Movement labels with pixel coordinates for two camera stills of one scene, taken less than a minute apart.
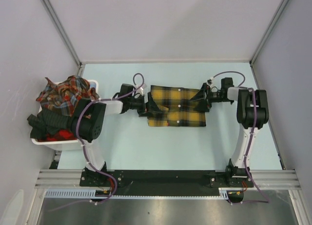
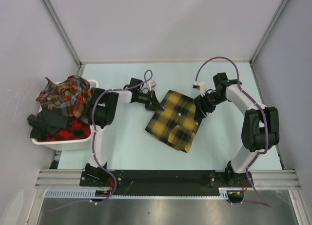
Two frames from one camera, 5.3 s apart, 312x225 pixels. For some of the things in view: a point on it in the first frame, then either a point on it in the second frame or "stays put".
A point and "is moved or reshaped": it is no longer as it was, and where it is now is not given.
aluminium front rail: x=265 y=179 stays put
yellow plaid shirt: x=180 y=112 is moved or reshaped
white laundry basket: x=70 y=145 stays put
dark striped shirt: x=49 y=122 stays put
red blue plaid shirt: x=62 y=97 stays put
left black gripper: x=147 y=109 to x=152 y=103
